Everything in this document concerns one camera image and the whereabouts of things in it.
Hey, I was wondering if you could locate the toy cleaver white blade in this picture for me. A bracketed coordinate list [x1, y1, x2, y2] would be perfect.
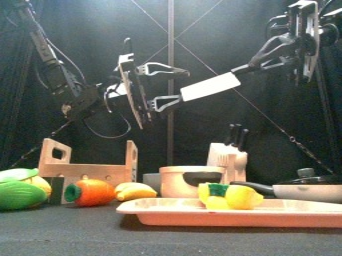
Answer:
[179, 63, 261, 103]

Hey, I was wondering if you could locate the cream wooden knife holder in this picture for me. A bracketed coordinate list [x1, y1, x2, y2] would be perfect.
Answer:
[206, 142, 249, 184]

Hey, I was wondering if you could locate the light wooden crate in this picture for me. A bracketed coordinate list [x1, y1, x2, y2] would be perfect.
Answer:
[38, 138, 139, 205]

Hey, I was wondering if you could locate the grey container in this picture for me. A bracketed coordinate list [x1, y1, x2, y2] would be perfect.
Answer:
[142, 172, 163, 195]

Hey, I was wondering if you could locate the yellow toy banana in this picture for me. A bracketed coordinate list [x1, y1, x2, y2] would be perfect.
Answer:
[114, 181, 159, 202]

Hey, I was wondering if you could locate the yellow lemon slice green velcro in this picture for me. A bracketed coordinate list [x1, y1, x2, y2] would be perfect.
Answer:
[198, 182, 232, 211]

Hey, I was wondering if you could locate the orange toy carrot green end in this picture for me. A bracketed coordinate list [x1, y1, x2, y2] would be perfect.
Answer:
[65, 179, 118, 208]

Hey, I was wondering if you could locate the pink plastic tray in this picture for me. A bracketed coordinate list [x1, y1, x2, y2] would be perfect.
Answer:
[117, 197, 342, 229]

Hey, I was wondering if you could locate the yellow toy lemon half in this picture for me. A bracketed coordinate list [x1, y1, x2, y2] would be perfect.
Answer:
[225, 184, 265, 211]

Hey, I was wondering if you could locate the black lid with grey knob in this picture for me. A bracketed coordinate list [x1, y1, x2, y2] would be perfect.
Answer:
[278, 167, 342, 186]

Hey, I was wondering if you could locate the green yellow toy corn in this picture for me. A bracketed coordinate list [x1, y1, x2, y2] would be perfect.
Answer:
[0, 168, 54, 212]

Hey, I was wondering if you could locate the grey white frying pan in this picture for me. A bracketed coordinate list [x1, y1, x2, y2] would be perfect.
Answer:
[230, 181, 342, 204]

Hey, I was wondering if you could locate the grey vertical frame pole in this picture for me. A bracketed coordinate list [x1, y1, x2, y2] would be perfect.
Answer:
[166, 0, 177, 167]

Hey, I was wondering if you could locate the black looping arm cable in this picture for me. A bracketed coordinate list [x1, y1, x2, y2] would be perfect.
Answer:
[81, 88, 134, 140]

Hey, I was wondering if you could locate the thin diagonal brace wire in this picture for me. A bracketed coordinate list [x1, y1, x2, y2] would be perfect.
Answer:
[8, 0, 225, 169]

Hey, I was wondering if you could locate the black-handled toy knife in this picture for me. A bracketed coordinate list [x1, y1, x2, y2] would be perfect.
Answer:
[225, 123, 236, 146]
[232, 123, 244, 148]
[238, 129, 252, 153]

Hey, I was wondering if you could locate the diagonal wire with turnbuckle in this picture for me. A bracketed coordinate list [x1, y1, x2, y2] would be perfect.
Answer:
[130, 0, 336, 175]

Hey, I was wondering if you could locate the black slanted frame strut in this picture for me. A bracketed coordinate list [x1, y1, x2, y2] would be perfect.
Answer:
[314, 63, 342, 164]

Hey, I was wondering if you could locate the cream pot with black handle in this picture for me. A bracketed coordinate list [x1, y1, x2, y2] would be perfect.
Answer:
[159, 165, 228, 199]

